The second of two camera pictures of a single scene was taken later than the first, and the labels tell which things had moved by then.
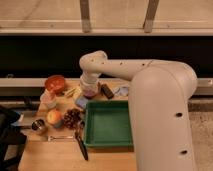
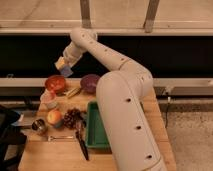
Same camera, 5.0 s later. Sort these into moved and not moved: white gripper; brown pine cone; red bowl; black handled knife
Moved: white gripper
Not moved: black handled knife; red bowl; brown pine cone
